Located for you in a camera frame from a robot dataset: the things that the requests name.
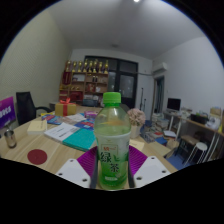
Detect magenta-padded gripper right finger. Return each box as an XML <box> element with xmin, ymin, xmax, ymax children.
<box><xmin>127</xmin><ymin>145</ymin><xmax>172</xmax><ymax>189</ymax></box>

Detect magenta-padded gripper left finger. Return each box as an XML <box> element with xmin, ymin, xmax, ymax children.
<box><xmin>55</xmin><ymin>145</ymin><xmax>100</xmax><ymax>189</ymax></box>

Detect green tea bottle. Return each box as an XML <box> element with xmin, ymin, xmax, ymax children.
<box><xmin>93</xmin><ymin>91</ymin><xmax>132</xmax><ymax>191</ymax></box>

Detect pale yellow notebook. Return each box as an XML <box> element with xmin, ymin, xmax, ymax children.
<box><xmin>26</xmin><ymin>119</ymin><xmax>48</xmax><ymax>135</ymax></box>
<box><xmin>129</xmin><ymin>138</ymin><xmax>146</xmax><ymax>153</ymax></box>

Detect teal book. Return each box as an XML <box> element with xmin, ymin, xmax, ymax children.
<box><xmin>62</xmin><ymin>128</ymin><xmax>97</xmax><ymax>152</ymax></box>

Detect blue colourful book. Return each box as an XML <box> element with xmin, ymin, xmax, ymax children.
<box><xmin>73</xmin><ymin>118</ymin><xmax>96</xmax><ymax>131</ymax></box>

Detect pink flowers in white pot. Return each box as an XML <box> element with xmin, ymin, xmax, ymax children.
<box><xmin>127</xmin><ymin>108</ymin><xmax>147</xmax><ymax>139</ymax></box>

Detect white printed booklet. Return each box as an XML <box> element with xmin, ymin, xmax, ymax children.
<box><xmin>43</xmin><ymin>122</ymin><xmax>80</xmax><ymax>143</ymax></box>

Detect stack of books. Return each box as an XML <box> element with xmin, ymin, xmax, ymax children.
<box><xmin>149</xmin><ymin>113</ymin><xmax>171</xmax><ymax>134</ymax></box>

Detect pink package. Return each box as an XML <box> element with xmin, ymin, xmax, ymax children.
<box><xmin>83</xmin><ymin>110</ymin><xmax>99</xmax><ymax>118</ymax></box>

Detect flat round red coaster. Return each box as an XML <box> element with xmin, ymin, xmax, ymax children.
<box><xmin>27</xmin><ymin>148</ymin><xmax>48</xmax><ymax>166</ymax></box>

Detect brown wooden stool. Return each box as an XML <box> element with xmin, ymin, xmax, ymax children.
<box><xmin>176</xmin><ymin>134</ymin><xmax>201</xmax><ymax>158</ymax></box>

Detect colourful magazine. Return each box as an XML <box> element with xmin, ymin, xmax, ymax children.
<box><xmin>40</xmin><ymin>114</ymin><xmax>64</xmax><ymax>126</ymax></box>

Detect yellow gift box red ribbon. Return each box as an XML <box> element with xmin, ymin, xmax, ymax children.
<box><xmin>54</xmin><ymin>97</ymin><xmax>77</xmax><ymax>117</ymax></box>

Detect black tripod stand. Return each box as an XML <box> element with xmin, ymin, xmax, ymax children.
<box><xmin>139</xmin><ymin>87</ymin><xmax>148</xmax><ymax>119</ymax></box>

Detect white round stool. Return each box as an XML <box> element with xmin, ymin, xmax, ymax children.
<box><xmin>184</xmin><ymin>142</ymin><xmax>208</xmax><ymax>166</ymax></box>

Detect black computer monitor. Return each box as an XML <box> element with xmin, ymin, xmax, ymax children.
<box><xmin>166</xmin><ymin>97</ymin><xmax>182</xmax><ymax>113</ymax></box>

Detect wooden side desk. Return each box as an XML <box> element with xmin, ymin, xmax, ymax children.
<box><xmin>163</xmin><ymin>109</ymin><xmax>224</xmax><ymax>158</ymax></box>

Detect black framed glass door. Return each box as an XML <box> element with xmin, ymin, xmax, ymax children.
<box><xmin>83</xmin><ymin>55</ymin><xmax>139</xmax><ymax>109</ymax></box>

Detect wooden shelf unit with trophies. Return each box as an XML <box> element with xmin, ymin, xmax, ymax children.
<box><xmin>59</xmin><ymin>59</ymin><xmax>110</xmax><ymax>107</ymax></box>

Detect stainless steel cup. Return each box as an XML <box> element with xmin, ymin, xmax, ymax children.
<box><xmin>3</xmin><ymin>128</ymin><xmax>18</xmax><ymax>149</ymax></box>

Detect black office chair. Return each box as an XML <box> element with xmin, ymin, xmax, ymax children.
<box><xmin>15</xmin><ymin>91</ymin><xmax>53</xmax><ymax>126</ymax></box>

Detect purple sign board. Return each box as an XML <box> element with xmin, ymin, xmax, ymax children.
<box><xmin>0</xmin><ymin>96</ymin><xmax>17</xmax><ymax>129</ymax></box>

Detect white wall air conditioner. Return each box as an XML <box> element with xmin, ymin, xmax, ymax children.
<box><xmin>152</xmin><ymin>61</ymin><xmax>169</xmax><ymax>75</ymax></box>

